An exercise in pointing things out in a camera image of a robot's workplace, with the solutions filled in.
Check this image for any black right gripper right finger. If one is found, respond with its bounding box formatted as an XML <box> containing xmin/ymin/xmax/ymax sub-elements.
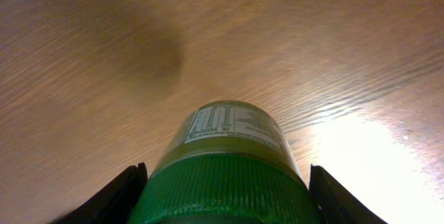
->
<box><xmin>309</xmin><ymin>165</ymin><xmax>386</xmax><ymax>224</ymax></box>

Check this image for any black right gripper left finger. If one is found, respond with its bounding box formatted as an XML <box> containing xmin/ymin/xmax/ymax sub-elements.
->
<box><xmin>49</xmin><ymin>163</ymin><xmax>148</xmax><ymax>224</ymax></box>

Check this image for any green lid jar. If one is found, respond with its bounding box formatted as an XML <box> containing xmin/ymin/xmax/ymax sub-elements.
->
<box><xmin>129</xmin><ymin>101</ymin><xmax>321</xmax><ymax>223</ymax></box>

